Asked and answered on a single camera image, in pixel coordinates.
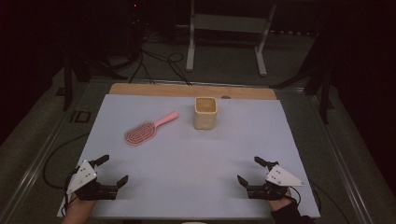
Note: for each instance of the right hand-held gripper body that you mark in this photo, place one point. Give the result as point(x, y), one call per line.
point(280, 178)

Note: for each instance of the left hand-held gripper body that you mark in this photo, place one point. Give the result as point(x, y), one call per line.
point(83, 177)

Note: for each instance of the pink hairbrush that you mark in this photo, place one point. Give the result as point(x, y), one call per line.
point(140, 133)

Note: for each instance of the cream square holder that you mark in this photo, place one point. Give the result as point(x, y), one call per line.
point(205, 121)

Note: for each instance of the person's right hand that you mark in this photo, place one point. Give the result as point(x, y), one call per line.
point(279, 203)

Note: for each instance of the person's left hand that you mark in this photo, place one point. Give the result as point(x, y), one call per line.
point(80, 207)

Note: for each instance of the black stand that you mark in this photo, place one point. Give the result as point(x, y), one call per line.
point(67, 81)
point(323, 90)

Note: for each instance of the white metal stand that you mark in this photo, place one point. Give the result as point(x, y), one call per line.
point(190, 46)

